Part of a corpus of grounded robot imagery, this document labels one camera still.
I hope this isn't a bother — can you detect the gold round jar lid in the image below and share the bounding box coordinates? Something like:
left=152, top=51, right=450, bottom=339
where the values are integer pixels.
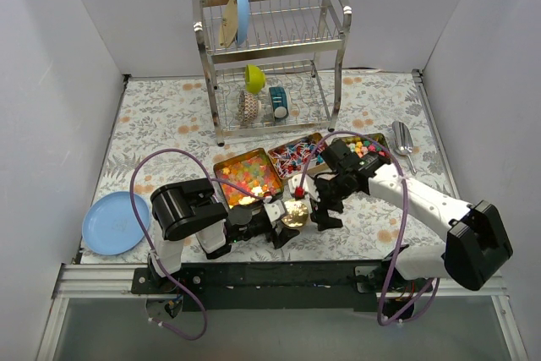
left=281, top=199, right=309, bottom=229

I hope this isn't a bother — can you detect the tin with star candies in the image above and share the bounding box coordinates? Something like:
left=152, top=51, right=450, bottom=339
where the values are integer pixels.
left=337, top=133, right=391, bottom=163

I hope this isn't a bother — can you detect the tin with gummy candies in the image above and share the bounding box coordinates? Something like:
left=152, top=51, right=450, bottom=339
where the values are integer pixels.
left=213, top=148, right=284, bottom=208

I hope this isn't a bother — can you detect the silver metal scoop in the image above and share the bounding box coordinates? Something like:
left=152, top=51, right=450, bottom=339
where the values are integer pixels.
left=391, top=120, right=417, bottom=174

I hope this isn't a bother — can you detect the gold tin with lollipops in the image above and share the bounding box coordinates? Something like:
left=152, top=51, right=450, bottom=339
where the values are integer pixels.
left=267, top=133, right=329, bottom=182

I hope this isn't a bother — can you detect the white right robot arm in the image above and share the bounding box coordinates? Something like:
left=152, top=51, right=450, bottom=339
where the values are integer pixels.
left=303, top=139, right=513, bottom=292

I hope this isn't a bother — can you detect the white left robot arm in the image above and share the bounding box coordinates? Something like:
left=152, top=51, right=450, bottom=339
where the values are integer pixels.
left=148, top=178, right=300, bottom=293

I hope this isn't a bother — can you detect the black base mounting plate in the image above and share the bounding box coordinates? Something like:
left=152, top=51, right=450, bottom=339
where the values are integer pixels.
left=130, top=260, right=434, bottom=314

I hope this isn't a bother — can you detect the teal mug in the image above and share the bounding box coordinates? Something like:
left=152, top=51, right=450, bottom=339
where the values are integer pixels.
left=269, top=86, right=290, bottom=121

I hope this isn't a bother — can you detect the patterned ceramic bowl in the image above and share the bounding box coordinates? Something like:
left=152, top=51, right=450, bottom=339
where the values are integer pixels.
left=238, top=90, right=260, bottom=124

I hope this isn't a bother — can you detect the floral tablecloth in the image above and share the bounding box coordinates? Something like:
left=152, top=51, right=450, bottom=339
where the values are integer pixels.
left=79, top=69, right=473, bottom=263

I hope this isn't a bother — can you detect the light blue plate on table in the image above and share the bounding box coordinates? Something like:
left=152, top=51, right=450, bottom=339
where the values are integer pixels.
left=82, top=191, right=145, bottom=256

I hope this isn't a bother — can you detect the green bowl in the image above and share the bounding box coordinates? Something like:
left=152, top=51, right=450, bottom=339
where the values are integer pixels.
left=244, top=64, right=266, bottom=95

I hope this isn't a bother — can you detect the steel dish rack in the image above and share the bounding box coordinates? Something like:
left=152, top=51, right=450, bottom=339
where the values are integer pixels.
left=192, top=0, right=352, bottom=146

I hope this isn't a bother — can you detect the beige wooden plate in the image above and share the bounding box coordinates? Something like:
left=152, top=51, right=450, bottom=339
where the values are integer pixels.
left=219, top=0, right=238, bottom=48

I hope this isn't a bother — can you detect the light blue plate in rack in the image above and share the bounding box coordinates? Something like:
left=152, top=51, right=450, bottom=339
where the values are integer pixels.
left=229, top=0, right=250, bottom=47

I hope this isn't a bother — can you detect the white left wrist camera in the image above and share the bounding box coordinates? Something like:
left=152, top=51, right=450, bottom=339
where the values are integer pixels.
left=263, top=200, right=287, bottom=224

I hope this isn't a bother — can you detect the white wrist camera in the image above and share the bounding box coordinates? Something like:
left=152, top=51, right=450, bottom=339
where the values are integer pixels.
left=263, top=200, right=287, bottom=224
left=287, top=173, right=320, bottom=202

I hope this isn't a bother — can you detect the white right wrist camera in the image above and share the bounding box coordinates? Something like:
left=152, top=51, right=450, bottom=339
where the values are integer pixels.
left=287, top=173, right=320, bottom=202

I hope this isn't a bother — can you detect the aluminium frame rail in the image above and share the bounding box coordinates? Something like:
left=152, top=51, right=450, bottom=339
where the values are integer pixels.
left=38, top=261, right=528, bottom=360

